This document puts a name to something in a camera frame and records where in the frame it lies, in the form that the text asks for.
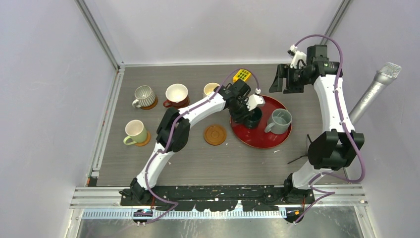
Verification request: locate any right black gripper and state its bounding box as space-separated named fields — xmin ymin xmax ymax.
xmin=269 ymin=63 xmax=311 ymax=94

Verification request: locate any dark green cup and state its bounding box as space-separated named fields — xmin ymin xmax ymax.
xmin=243 ymin=107 xmax=263 ymax=129

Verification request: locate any yellow toy brick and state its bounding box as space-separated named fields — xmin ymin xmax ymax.
xmin=232 ymin=69 xmax=252 ymax=83

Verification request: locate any cream mug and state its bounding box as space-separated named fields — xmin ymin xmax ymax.
xmin=203 ymin=82 xmax=220 ymax=98

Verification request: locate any dark ringed wooden coaster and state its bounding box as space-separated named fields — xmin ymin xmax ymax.
xmin=204 ymin=124 xmax=227 ymax=146

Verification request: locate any red round tray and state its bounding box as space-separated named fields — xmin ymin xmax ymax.
xmin=229 ymin=95 xmax=293 ymax=149

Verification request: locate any white bowl cup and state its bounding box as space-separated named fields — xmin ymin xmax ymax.
xmin=163 ymin=83 xmax=189 ymax=108

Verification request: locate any black microphone tripod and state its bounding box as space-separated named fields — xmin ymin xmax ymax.
xmin=287 ymin=134 xmax=313 ymax=165

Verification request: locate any grey ribbed cup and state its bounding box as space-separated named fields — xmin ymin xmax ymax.
xmin=132 ymin=85 xmax=156 ymax=108

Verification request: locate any light wooden coaster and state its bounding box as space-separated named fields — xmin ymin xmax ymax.
xmin=134 ymin=131 xmax=151 ymax=146

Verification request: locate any pale green cup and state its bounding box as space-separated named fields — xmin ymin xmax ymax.
xmin=123 ymin=119 xmax=147 ymax=145

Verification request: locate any silver microphone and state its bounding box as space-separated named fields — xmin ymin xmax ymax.
xmin=349 ymin=62 xmax=402 ymax=125

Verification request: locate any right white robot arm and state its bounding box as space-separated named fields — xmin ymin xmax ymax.
xmin=269 ymin=45 xmax=365 ymax=204

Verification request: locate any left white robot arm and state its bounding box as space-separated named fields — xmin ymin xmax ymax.
xmin=130 ymin=80 xmax=265 ymax=205

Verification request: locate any grey green mug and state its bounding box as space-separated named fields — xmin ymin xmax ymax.
xmin=264 ymin=109 xmax=292 ymax=135

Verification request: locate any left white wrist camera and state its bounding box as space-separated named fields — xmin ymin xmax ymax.
xmin=246 ymin=88 xmax=265 ymax=111

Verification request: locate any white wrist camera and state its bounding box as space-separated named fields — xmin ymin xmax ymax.
xmin=287 ymin=45 xmax=307 ymax=69
xmin=246 ymin=88 xmax=265 ymax=111

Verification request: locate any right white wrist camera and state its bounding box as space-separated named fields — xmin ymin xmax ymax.
xmin=287 ymin=45 xmax=307 ymax=69

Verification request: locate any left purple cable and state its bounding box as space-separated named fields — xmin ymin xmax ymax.
xmin=144 ymin=68 xmax=262 ymax=225

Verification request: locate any purple cable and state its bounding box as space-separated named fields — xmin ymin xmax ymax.
xmin=144 ymin=68 xmax=262 ymax=225
xmin=287 ymin=34 xmax=367 ymax=224

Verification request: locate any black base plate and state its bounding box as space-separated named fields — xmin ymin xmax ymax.
xmin=119 ymin=185 xmax=315 ymax=212

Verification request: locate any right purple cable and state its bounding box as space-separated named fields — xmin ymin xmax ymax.
xmin=287 ymin=34 xmax=367 ymax=224

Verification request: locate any aluminium frame rail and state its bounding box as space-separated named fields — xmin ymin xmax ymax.
xmin=70 ymin=184 xmax=368 ymax=222

